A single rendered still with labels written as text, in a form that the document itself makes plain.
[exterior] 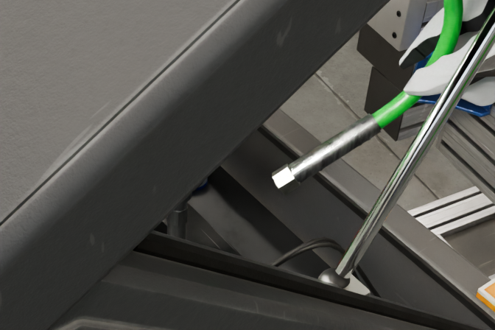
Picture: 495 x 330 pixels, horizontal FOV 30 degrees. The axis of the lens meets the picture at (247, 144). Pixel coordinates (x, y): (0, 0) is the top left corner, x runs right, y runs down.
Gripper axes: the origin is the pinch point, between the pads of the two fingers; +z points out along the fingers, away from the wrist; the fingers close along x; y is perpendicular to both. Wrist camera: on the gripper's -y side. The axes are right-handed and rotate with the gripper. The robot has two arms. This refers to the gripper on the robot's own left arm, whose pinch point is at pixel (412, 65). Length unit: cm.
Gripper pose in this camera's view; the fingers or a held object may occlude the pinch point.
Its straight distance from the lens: 73.6
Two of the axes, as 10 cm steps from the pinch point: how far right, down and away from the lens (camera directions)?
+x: -0.3, -8.0, 6.0
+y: 6.7, 4.3, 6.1
